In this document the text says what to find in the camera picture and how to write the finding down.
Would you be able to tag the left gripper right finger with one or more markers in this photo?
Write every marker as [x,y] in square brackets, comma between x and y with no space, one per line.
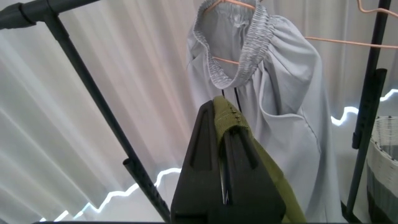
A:
[252,193]

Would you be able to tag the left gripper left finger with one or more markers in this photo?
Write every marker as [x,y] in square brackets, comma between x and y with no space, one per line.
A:
[196,183]

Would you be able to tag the pale grey shorts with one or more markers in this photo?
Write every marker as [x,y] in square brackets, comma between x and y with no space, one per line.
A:
[289,77]

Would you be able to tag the white laundry basket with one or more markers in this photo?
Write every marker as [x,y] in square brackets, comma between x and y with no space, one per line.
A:
[384,149]

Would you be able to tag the green garment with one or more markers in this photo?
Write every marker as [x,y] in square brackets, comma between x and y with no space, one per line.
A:
[227,115]

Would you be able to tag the pink clothes hanger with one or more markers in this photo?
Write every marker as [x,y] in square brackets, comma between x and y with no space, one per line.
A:
[225,60]
[342,41]

